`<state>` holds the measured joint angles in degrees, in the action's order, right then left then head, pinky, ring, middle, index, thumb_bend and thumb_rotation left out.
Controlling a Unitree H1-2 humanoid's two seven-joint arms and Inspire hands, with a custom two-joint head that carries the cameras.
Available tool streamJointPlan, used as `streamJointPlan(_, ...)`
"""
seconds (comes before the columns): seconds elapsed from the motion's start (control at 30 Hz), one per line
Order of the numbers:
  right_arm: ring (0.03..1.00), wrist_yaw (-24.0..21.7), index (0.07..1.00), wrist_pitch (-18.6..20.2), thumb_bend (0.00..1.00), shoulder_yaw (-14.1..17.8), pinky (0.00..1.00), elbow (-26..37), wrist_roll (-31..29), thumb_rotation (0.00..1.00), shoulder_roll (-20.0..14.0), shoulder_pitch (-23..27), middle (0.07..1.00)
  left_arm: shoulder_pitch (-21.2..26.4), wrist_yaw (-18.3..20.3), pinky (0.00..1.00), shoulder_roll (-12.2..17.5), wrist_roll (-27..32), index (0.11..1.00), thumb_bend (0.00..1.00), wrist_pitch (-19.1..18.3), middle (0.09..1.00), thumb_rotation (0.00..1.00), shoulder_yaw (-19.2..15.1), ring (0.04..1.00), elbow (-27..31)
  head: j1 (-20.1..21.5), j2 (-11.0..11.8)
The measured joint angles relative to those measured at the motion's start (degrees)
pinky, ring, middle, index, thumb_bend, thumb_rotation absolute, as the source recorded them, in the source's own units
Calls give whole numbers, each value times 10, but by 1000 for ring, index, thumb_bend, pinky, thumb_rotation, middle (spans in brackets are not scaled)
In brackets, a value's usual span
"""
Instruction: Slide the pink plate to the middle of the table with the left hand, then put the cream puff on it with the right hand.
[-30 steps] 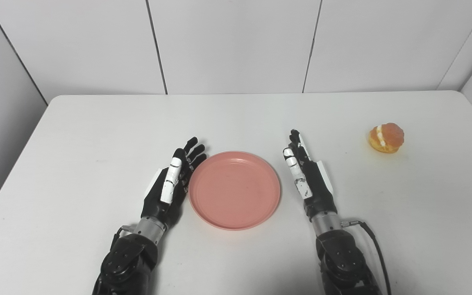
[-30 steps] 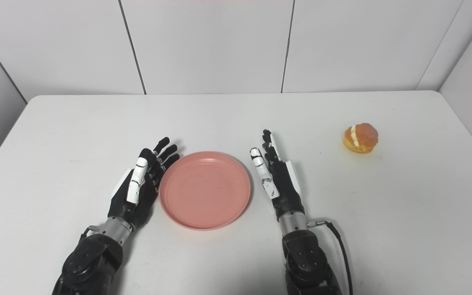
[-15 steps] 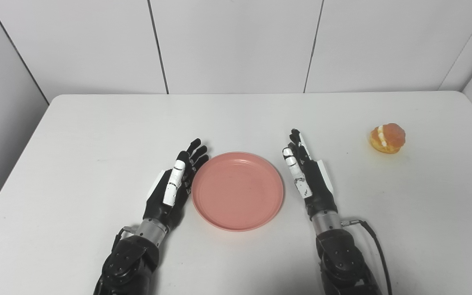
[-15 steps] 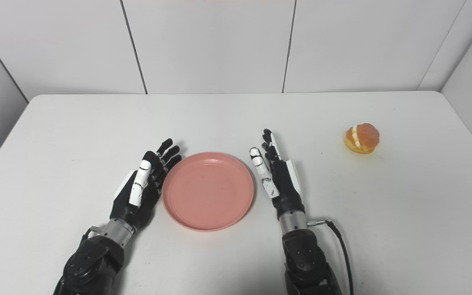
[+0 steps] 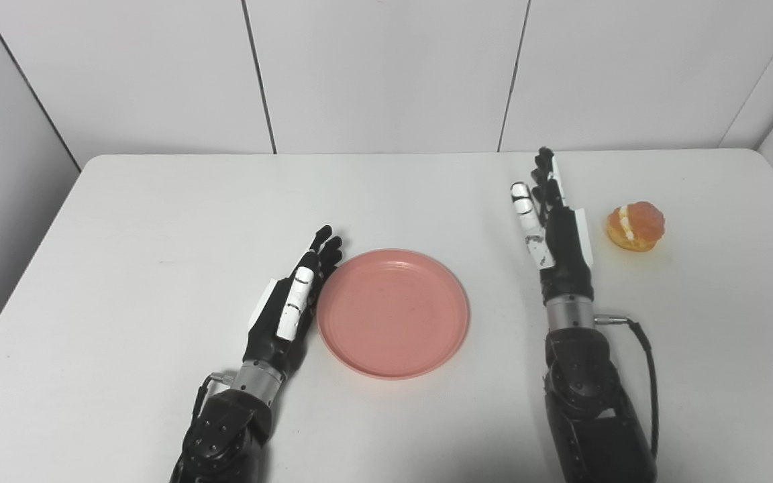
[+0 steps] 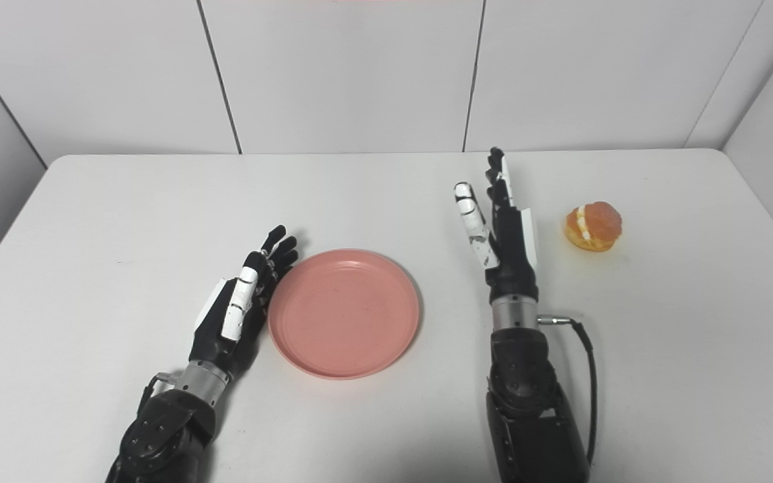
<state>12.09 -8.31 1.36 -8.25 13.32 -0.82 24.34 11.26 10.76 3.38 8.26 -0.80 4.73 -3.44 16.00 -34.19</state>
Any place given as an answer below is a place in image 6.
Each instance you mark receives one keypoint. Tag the pink round plate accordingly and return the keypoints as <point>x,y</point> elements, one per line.
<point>344,313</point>

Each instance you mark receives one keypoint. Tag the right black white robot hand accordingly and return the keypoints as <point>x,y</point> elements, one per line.
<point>507,248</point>

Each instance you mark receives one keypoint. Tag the orange cream puff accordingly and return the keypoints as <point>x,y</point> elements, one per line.
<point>593,226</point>

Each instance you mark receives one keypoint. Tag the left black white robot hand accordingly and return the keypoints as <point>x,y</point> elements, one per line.
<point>232,315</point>

